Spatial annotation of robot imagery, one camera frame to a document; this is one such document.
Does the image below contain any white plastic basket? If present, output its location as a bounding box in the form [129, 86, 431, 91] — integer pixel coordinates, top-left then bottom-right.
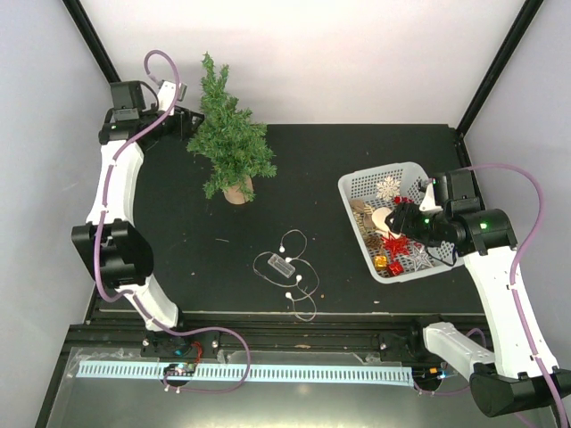
[338, 162, 462, 284]

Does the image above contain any small green christmas tree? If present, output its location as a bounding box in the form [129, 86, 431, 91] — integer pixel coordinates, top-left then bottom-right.
[187, 53, 277, 205]

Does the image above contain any fairy light string with battery box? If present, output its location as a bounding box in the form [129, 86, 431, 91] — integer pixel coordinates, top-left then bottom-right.
[252, 228, 320, 323]

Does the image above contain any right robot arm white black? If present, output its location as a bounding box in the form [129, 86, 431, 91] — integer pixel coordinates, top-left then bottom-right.
[385, 167, 570, 427]

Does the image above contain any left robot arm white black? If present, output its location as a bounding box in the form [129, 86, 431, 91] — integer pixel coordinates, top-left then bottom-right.
[71, 80, 204, 356]

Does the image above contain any red bow ornament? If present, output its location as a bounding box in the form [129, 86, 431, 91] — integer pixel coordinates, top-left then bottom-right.
[393, 196, 415, 206]

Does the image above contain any wooden snowman ornament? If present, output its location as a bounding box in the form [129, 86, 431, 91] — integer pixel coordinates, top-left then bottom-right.
[371, 207, 392, 237]

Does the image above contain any red foil star ornament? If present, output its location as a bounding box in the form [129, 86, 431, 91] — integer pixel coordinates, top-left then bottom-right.
[381, 235, 410, 259]

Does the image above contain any white wooden snowflake ornament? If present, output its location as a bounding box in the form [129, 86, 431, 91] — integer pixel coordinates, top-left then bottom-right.
[376, 176, 401, 202]

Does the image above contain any pine cone ornament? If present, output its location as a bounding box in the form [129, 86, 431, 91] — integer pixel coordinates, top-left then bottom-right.
[364, 235, 384, 252]

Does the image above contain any silver star ornament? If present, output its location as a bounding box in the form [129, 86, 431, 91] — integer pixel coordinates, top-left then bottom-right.
[407, 245, 434, 272]

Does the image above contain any gold gift box ornament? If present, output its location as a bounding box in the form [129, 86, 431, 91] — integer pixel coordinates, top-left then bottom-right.
[373, 255, 388, 271]

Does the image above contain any red gift box ornament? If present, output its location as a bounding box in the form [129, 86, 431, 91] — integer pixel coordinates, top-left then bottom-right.
[386, 260, 404, 277]

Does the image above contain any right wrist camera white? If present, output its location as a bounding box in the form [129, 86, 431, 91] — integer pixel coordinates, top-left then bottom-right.
[419, 177, 443, 214]

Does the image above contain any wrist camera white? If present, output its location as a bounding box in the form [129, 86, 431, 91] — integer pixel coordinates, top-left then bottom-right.
[419, 177, 443, 214]
[157, 80, 186, 112]

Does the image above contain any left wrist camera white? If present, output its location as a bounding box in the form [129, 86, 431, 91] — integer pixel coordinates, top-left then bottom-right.
[157, 80, 186, 112]

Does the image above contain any light blue slotted cable duct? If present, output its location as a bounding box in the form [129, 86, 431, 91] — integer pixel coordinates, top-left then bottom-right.
[76, 361, 414, 388]

